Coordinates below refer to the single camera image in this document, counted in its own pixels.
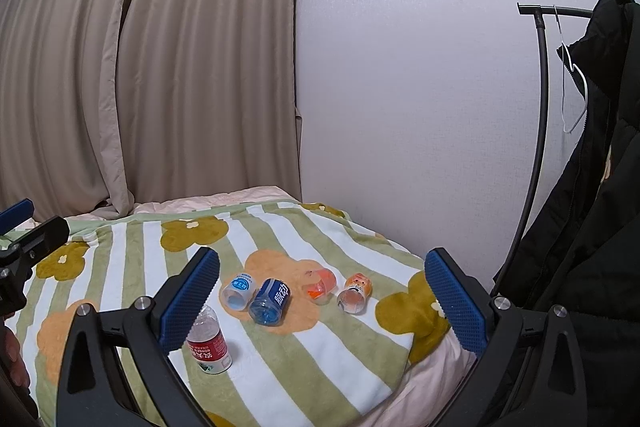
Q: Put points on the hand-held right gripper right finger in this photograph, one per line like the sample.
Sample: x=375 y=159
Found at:
x=452 y=302

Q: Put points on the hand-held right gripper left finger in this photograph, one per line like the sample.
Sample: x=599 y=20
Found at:
x=192 y=294

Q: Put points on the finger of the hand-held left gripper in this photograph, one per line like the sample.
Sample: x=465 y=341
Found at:
x=47 y=234
x=17 y=209

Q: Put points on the white blue label cup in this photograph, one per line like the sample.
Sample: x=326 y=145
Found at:
x=240 y=287

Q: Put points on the orange cartoon label cup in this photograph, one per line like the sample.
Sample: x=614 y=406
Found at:
x=356 y=292

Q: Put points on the orange clear plastic cup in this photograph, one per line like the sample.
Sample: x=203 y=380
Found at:
x=320 y=289

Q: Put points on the person's left hand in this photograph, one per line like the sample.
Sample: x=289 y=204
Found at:
x=12 y=352

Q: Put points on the red label water bottle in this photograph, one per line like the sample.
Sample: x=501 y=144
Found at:
x=210 y=347

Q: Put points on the dark blue label bottle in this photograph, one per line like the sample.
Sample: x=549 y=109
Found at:
x=270 y=302

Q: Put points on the beige curtain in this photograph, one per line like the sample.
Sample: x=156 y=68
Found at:
x=55 y=82
x=215 y=57

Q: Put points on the striped floral blanket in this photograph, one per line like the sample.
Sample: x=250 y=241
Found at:
x=310 y=357

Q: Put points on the black padded jacket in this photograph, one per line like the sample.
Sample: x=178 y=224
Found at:
x=600 y=232

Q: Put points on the black clothes rack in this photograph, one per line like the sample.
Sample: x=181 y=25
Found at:
x=542 y=107

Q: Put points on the white clothes hanger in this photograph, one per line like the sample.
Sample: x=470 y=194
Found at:
x=565 y=57

